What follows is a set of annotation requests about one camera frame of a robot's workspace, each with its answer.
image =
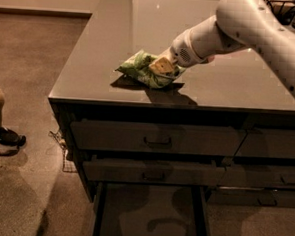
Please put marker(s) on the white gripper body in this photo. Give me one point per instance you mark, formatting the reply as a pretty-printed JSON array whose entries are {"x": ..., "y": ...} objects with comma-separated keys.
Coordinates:
[{"x": 181, "y": 52}]

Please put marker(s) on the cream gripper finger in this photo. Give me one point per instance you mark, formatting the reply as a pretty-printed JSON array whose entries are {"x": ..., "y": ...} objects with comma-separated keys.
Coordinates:
[{"x": 162, "y": 65}]

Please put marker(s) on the green jalapeno chip bag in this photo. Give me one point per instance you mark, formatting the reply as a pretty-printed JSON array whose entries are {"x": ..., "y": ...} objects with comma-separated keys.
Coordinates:
[{"x": 137, "y": 68}]

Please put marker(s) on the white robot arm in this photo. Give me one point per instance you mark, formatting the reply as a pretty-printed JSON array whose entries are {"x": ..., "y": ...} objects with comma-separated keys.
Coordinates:
[{"x": 236, "y": 25}]

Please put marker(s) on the dark top left drawer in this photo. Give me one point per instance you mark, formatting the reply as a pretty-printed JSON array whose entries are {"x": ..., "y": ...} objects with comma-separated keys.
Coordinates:
[{"x": 157, "y": 138}]

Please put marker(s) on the dark middle left drawer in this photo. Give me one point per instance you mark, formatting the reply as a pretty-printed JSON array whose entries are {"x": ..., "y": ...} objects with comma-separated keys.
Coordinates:
[{"x": 151, "y": 171}]

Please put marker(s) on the dark top right drawer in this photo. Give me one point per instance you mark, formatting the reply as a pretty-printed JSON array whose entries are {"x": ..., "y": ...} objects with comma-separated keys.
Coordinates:
[{"x": 279, "y": 143}]

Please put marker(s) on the open dark bottom drawer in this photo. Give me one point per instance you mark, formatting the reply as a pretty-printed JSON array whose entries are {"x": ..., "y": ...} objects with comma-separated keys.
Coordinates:
[{"x": 150, "y": 210}]

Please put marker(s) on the dark bottom right drawer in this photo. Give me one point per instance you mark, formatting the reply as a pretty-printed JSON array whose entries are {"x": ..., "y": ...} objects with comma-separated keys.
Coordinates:
[{"x": 261, "y": 198}]

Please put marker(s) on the black wire basket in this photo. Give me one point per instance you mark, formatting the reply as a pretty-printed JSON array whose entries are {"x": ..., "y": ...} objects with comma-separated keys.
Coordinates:
[{"x": 283, "y": 10}]

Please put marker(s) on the wire rack on floor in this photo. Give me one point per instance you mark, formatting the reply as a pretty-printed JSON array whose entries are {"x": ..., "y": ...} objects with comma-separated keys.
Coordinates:
[{"x": 68, "y": 165}]

